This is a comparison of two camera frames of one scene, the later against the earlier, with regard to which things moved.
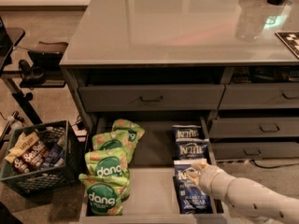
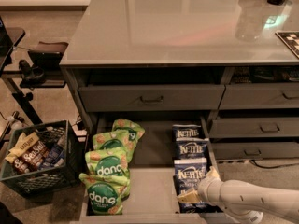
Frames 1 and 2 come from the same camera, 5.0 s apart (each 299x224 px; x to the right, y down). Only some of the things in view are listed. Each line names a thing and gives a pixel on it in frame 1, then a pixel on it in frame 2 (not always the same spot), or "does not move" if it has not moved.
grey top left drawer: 150,97 does not move
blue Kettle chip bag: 192,148 does not move
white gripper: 211,178 → 207,188
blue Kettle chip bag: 192,199 does not move
